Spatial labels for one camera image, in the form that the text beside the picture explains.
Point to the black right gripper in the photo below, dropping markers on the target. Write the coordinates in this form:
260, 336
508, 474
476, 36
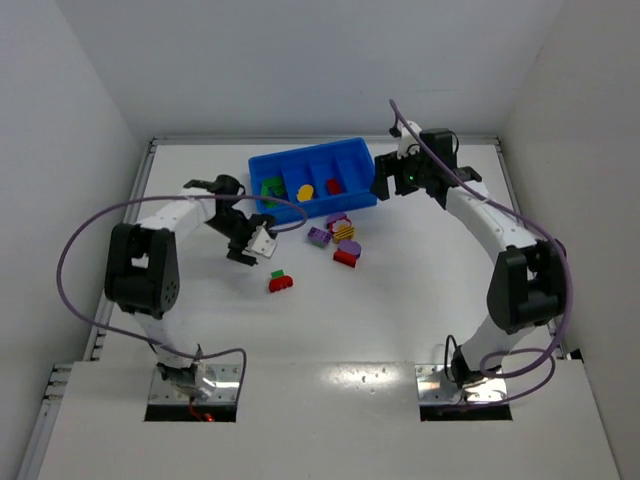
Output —
385, 173

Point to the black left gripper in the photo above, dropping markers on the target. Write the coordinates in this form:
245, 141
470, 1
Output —
242, 251

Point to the green rectangular lego brick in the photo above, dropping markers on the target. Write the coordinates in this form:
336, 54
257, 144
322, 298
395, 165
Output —
273, 187

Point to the red scalloped lego block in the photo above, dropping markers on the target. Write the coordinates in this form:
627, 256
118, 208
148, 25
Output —
280, 283

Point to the yellow rounded lego block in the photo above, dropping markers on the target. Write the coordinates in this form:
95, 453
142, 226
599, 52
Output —
305, 193

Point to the purple lego brick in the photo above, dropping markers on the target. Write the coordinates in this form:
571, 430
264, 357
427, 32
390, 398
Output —
319, 237

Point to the red rectangular lego brick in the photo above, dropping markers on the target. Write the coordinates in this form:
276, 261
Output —
333, 186

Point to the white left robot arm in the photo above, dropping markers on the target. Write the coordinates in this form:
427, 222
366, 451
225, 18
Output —
142, 272

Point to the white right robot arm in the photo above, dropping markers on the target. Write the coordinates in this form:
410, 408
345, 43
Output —
527, 288

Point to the blue divided plastic bin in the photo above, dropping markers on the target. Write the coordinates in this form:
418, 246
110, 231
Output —
349, 161

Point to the purple cloud lego block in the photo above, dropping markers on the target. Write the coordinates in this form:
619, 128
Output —
336, 220

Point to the yellow striped lego block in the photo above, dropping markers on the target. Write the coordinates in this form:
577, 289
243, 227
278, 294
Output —
342, 232

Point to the purple rounded lego block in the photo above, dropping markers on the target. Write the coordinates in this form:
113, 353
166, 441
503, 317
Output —
351, 247

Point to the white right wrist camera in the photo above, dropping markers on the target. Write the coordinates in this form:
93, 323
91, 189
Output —
406, 143

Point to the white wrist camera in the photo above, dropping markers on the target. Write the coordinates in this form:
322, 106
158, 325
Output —
261, 243
406, 143

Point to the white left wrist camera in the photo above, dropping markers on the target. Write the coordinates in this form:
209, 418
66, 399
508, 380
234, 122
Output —
261, 243

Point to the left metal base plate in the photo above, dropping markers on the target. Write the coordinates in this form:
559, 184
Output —
205, 384

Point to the metal base plate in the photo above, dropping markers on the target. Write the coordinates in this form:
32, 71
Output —
436, 390
205, 384

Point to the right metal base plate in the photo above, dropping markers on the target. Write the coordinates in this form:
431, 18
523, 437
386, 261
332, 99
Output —
436, 390

